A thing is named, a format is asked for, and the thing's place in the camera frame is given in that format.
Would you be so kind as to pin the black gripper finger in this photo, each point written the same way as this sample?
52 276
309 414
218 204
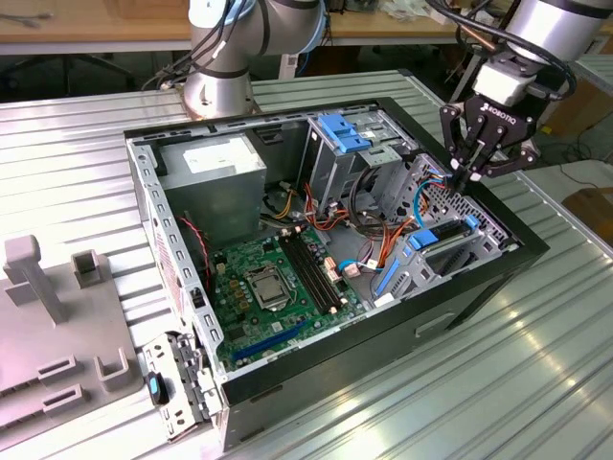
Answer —
522 160
450 134

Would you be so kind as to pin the hard disk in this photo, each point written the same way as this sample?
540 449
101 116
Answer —
424 239

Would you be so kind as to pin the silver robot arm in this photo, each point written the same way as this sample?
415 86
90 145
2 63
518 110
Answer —
551 24

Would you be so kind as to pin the silver disk bay cage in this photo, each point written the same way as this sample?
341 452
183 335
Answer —
416 273

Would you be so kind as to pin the brown cardboard box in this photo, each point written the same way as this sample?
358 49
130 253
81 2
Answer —
591 211

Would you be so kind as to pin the blue drive cage latch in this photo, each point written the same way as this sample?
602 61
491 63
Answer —
344 133

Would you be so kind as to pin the silver optical drive cage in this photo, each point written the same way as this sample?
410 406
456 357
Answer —
335 177

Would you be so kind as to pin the black RAM slot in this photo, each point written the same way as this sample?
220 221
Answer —
323 270
317 270
304 270
311 270

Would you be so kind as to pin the silver CPU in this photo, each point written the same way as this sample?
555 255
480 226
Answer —
269 291

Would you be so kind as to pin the grey power supply unit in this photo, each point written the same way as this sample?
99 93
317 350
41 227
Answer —
215 201

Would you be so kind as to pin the black open PC case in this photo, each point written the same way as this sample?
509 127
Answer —
364 381

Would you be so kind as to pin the blue expansion slot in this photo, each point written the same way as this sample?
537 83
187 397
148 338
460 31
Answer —
270 342

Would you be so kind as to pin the green motherboard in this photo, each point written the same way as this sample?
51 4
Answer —
254 335

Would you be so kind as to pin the long wooden desk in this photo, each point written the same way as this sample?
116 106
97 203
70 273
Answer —
96 26

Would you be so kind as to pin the grey parts rack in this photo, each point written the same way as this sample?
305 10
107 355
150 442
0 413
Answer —
72 326

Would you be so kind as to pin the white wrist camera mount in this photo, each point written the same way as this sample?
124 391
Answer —
500 84

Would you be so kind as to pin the aluminium frame table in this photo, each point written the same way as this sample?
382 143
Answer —
598 67

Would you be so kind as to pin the black blue bracket latch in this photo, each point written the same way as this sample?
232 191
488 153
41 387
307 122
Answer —
154 387

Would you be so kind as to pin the silver hinged expansion bracket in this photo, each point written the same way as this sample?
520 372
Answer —
167 421

